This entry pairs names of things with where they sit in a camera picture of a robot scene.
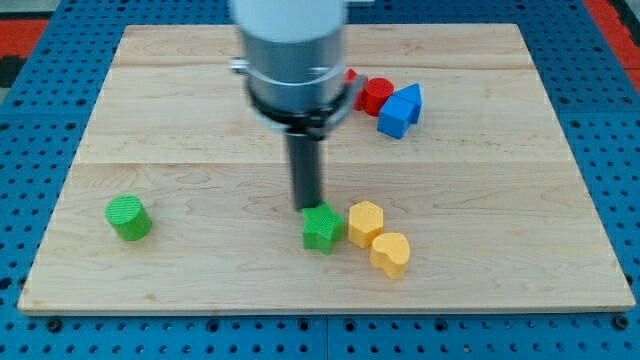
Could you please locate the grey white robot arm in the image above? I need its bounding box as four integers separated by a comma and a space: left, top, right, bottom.
229, 0, 366, 141

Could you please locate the red block behind arm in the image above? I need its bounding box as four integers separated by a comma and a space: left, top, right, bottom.
344, 68, 368, 111

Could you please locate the green star block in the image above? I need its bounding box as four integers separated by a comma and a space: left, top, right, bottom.
302, 202, 345, 255

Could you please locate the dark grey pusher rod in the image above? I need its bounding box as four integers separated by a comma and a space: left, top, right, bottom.
286, 134, 322, 211

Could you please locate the yellow hexagon block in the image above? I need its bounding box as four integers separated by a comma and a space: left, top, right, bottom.
348, 201, 384, 248

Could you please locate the yellow heart block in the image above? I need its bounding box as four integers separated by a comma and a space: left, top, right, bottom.
369, 232, 411, 279

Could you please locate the blue cube block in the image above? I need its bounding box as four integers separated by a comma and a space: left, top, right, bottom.
377, 95, 418, 140

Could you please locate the red cylinder block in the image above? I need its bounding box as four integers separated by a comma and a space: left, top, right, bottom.
362, 77, 395, 116

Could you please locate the blue triangular prism block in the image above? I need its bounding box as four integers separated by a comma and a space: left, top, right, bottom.
394, 83, 423, 124

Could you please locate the light wooden board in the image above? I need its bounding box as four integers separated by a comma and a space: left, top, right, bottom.
18, 24, 636, 316

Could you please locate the green cylinder block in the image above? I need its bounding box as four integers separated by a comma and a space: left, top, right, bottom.
104, 194, 152, 241

